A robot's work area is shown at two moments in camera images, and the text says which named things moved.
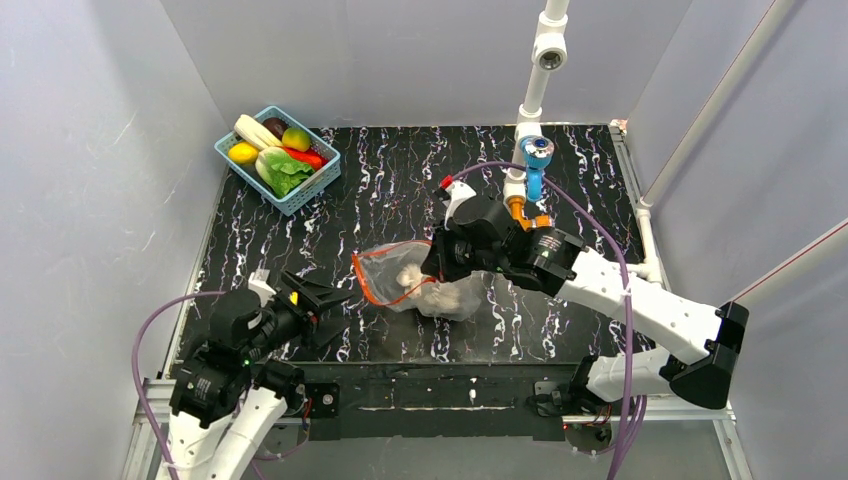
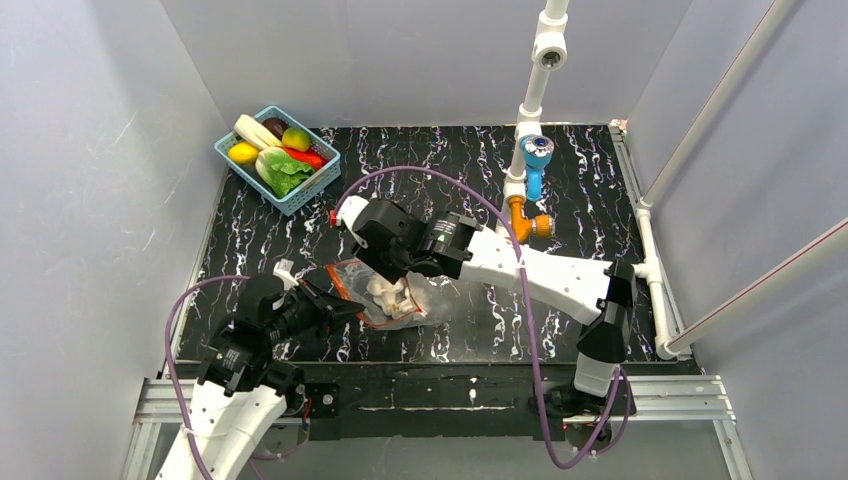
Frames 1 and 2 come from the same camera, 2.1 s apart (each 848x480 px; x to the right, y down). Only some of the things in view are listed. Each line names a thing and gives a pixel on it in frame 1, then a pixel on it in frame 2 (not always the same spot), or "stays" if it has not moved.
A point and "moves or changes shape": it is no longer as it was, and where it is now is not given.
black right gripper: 441,253 -> 382,258
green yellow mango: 296,138 stays
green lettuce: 279,171 stays
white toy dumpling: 417,285 -> 393,298
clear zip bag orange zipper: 393,274 moves or changes shape
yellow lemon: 243,153 stays
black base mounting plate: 368,402 stays
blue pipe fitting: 537,153 stays
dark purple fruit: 277,125 stays
